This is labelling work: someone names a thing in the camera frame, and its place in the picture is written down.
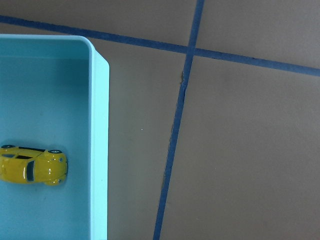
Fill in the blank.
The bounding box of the yellow beetle toy car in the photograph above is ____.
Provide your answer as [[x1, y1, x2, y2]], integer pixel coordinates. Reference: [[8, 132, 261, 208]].
[[0, 144, 68, 186]]

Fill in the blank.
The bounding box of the blue plastic bin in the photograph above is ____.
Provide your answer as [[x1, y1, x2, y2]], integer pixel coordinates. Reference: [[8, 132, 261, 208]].
[[0, 34, 110, 240]]

